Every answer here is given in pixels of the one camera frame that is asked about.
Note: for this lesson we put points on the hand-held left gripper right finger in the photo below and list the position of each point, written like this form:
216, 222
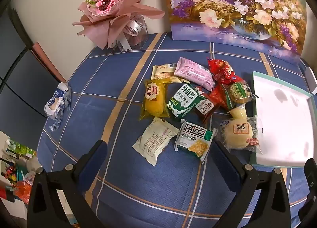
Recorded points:
223, 162

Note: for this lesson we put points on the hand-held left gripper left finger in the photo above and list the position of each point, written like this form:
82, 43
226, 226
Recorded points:
95, 159

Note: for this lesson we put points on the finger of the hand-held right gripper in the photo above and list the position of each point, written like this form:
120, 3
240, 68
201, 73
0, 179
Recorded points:
311, 181

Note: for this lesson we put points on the clear steamed cake packet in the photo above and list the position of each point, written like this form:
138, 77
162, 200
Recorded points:
239, 132

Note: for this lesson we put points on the green white cracker packet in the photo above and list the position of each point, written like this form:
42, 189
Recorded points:
194, 138

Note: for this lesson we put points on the dark red snack packet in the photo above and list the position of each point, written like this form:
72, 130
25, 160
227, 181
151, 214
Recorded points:
204, 109

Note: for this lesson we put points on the white snack packet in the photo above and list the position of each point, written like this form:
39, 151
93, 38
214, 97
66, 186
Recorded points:
153, 141

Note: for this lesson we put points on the white tray with teal rim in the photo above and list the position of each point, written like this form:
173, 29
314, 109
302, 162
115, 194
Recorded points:
279, 124

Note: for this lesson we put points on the red patterned snack packet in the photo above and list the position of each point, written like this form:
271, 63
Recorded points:
219, 95

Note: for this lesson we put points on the green panda snack packet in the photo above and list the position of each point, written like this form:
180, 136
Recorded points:
239, 91

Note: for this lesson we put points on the green white biscuit packet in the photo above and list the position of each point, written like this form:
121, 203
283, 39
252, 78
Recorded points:
183, 101

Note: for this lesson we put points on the yellow bread packet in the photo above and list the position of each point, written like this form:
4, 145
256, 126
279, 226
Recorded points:
154, 99

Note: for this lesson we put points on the red candy packet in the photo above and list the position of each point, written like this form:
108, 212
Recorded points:
220, 69

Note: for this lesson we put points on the pink snack packet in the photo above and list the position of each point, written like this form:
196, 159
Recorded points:
193, 73

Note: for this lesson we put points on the beige cake packet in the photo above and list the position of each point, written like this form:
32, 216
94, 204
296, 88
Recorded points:
161, 70

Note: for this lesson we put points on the crumpled blue white wrapper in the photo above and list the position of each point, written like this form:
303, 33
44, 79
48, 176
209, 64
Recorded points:
58, 101

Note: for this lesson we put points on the orange plastic bag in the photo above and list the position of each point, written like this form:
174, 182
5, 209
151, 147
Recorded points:
23, 185

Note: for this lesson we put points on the blue checked tablecloth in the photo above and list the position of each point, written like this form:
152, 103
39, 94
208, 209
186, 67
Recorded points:
118, 69

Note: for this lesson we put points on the dark cabinet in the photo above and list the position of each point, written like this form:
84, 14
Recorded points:
19, 81

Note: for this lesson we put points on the clear plastic vase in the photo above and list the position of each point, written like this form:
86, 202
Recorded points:
141, 37

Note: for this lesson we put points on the flower painting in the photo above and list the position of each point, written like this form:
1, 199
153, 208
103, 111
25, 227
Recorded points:
223, 7

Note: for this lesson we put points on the pink flower bouquet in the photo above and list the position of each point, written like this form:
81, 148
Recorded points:
111, 5

